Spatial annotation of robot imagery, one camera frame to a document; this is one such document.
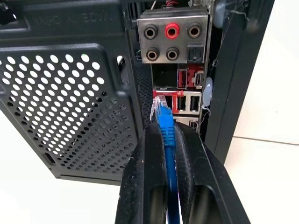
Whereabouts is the black computer tower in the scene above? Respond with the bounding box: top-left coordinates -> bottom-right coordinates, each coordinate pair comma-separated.
0,0 -> 276,186

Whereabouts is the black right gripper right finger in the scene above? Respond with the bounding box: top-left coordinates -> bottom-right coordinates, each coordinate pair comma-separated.
173,119 -> 251,224

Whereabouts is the blue ethernet cable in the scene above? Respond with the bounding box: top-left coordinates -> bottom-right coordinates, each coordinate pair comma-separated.
150,95 -> 181,224

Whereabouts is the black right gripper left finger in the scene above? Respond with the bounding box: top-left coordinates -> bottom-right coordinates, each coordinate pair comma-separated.
114,123 -> 169,224

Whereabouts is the grey audio port panel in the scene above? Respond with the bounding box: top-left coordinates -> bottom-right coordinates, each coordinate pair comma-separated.
136,9 -> 209,64

